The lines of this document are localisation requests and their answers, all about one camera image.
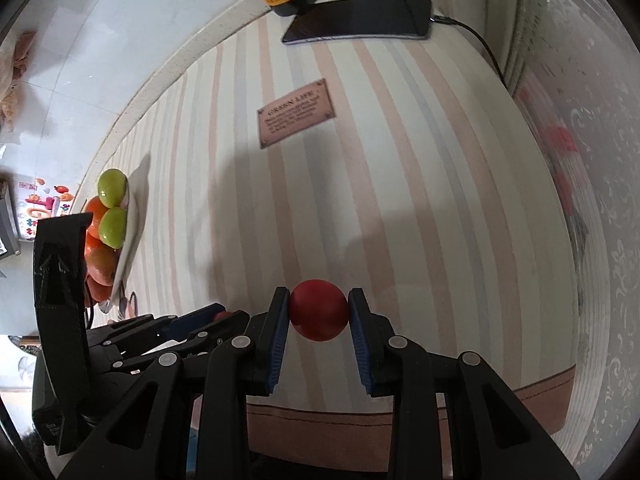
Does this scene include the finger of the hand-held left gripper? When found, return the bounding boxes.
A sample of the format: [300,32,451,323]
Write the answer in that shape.
[102,310,251,376]
[87,303,227,348]

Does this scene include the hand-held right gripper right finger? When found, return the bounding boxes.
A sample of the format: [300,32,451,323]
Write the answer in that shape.
[348,287,581,480]

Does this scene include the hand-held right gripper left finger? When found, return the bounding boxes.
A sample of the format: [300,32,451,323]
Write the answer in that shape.
[57,286,291,480]

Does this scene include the large orange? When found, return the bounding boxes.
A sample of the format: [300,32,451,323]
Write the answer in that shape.
[84,240,121,285]

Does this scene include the small orange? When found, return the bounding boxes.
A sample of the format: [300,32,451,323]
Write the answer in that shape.
[86,277,115,303]

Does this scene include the medium orange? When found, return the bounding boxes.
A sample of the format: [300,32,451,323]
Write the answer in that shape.
[82,196,108,241]

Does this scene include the green apple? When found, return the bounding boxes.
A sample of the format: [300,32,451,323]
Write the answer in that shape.
[97,168,130,208]
[98,207,128,249]

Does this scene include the oval floral ceramic plate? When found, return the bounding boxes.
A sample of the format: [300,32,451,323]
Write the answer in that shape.
[97,175,146,311]

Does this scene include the grey range hood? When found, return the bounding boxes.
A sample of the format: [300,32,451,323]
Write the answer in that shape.
[0,180,22,260]

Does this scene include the clear plastic bag, round produce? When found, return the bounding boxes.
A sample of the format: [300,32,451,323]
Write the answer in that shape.
[0,30,38,133]

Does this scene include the frosted patterned sliding door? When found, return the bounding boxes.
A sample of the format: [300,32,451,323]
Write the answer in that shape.
[500,0,640,480]

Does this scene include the black smartphone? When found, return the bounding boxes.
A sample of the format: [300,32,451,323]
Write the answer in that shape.
[281,0,433,46]

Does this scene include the colourful wall sticker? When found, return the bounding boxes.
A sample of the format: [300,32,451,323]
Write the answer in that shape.
[15,177,76,241]

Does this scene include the black charging cable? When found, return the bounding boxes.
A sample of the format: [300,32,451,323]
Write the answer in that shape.
[429,15,506,83]

